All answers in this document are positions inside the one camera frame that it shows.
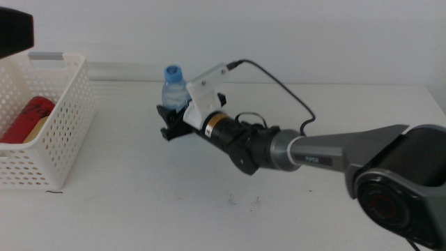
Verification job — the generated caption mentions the red soda can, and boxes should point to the red soda can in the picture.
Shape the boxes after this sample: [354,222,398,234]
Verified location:
[0,96,56,144]

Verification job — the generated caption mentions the clear water bottle blue cap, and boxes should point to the clear water bottle blue cap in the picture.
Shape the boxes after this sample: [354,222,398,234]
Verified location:
[161,64,192,114]

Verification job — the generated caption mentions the white perforated plastic basket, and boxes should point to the white perforated plastic basket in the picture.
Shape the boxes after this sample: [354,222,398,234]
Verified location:
[0,52,97,191]

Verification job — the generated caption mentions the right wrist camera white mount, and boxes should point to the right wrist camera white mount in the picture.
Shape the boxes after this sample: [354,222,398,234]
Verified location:
[182,62,231,131]

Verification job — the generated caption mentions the black right camera cable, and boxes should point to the black right camera cable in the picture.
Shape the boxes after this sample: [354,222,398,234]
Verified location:
[226,59,317,137]

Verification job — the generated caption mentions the yellow tea bottle green label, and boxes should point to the yellow tea bottle green label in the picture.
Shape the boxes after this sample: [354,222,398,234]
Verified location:
[22,115,50,144]

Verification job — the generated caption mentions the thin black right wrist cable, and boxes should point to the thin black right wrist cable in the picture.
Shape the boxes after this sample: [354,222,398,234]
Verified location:
[234,111,269,130]

